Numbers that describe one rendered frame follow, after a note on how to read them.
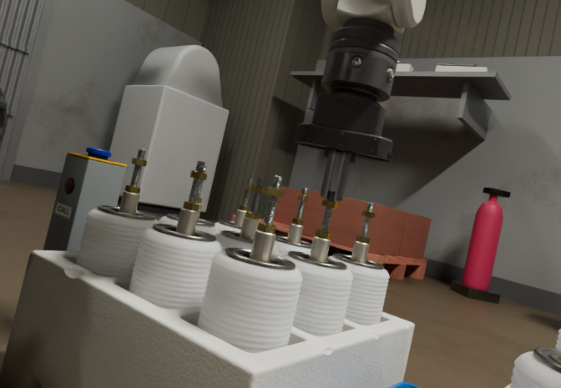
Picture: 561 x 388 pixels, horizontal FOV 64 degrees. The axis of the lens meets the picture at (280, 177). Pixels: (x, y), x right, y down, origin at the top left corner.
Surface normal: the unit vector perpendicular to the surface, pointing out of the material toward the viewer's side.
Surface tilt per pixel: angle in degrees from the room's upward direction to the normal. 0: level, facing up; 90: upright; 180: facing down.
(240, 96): 90
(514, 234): 90
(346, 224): 90
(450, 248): 90
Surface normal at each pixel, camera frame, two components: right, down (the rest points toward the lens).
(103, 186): 0.79, 0.15
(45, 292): -0.57, -0.16
